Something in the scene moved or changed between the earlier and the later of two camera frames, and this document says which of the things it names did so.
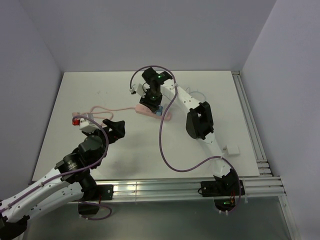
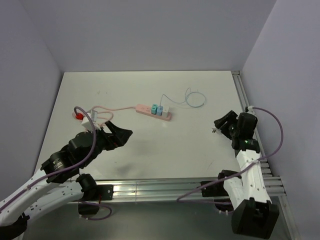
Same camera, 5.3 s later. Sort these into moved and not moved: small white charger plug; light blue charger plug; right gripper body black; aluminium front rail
Moved: right gripper body black; small white charger plug
Not moved: aluminium front rail; light blue charger plug
